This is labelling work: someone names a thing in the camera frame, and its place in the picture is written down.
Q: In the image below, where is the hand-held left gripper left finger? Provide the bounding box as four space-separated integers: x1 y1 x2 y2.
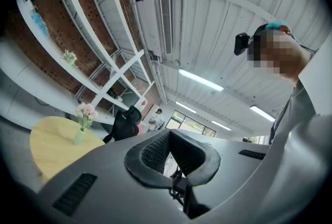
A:
124 129 174 189

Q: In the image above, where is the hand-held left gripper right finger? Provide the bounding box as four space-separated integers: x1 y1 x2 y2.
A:
169 129 222 187

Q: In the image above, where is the light green vase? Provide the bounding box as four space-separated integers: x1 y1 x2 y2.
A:
73 128 86 146

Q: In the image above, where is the pink flowers bouquet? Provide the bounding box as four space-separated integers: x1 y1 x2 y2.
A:
75 102 100 131

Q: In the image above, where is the black office chair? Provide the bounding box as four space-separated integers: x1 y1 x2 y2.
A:
102 105 143 144

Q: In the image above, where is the window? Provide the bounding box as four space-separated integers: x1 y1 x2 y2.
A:
165 109 217 138

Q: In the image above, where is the ceiling tube light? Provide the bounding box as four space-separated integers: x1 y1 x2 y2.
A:
211 120 232 131
249 105 276 123
175 101 198 114
178 68 225 92

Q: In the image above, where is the round wooden table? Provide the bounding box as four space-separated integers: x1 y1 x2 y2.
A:
30 116 106 184

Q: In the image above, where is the person's torso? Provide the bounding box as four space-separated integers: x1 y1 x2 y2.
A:
268 79 317 145

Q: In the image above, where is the white air conditioner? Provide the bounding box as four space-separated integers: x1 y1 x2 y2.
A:
134 0 174 63

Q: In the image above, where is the green flower stem on shelf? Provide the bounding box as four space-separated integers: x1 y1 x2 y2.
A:
61 49 79 68

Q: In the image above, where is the person's head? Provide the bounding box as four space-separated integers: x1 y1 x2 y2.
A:
247 23 316 84

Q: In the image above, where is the white metal shelf unit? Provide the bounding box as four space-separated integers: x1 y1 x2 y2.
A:
0 0 156 131

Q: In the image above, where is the teal hair clip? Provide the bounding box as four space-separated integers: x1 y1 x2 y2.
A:
265 20 289 31

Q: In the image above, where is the blue bundle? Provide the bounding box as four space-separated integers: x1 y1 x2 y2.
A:
31 10 50 38

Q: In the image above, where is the black head-worn camera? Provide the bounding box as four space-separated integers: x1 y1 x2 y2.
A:
233 32 252 57

